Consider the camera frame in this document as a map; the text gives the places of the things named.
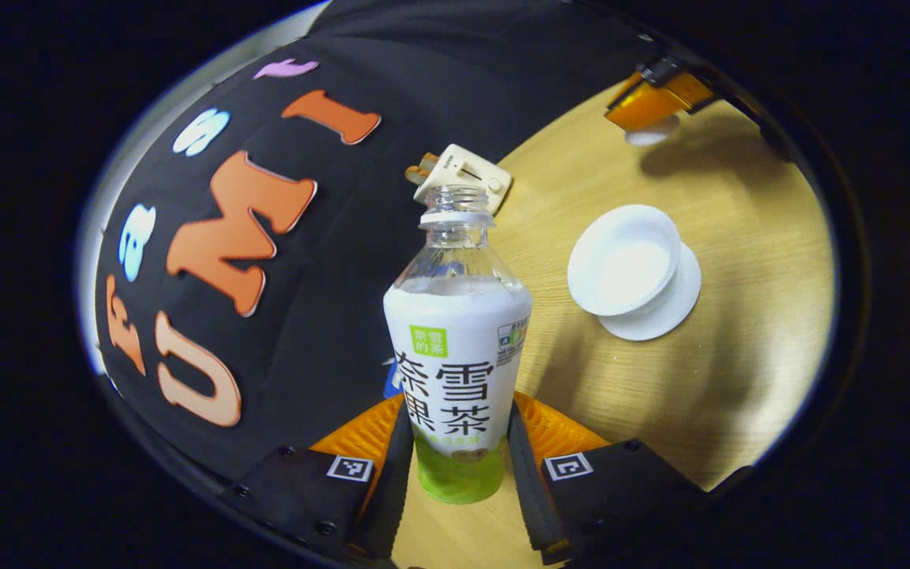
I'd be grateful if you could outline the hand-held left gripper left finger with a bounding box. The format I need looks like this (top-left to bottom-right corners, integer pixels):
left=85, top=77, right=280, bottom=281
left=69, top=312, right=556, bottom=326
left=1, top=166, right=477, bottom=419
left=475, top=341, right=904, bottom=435
left=222, top=394, right=416, bottom=563

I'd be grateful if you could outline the white saucer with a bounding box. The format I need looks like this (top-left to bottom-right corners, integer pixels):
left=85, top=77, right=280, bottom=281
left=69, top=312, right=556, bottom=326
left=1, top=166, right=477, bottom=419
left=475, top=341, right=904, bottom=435
left=597, top=241, right=703, bottom=342

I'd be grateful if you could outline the clear water bottle green label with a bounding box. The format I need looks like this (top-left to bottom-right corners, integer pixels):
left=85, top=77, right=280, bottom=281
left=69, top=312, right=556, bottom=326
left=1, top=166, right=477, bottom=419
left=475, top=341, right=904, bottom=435
left=382, top=183, right=533, bottom=507

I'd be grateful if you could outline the black backdrop cloth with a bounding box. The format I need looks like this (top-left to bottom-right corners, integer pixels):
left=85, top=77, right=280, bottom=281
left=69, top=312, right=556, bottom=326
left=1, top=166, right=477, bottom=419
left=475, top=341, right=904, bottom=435
left=96, top=0, right=661, bottom=483

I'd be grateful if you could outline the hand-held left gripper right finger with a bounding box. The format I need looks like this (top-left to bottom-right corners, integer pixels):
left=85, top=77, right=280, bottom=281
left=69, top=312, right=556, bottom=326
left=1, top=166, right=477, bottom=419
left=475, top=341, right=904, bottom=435
left=506, top=391, right=709, bottom=566

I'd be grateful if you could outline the cream toaster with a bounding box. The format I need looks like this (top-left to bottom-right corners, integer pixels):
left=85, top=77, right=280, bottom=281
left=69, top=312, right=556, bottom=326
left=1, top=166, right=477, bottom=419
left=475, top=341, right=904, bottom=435
left=412, top=143, right=513, bottom=216

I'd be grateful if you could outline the white teacup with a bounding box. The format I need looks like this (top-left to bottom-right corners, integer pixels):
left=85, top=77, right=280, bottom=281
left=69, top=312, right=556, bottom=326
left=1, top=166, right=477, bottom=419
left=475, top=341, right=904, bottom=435
left=566, top=204, right=683, bottom=318

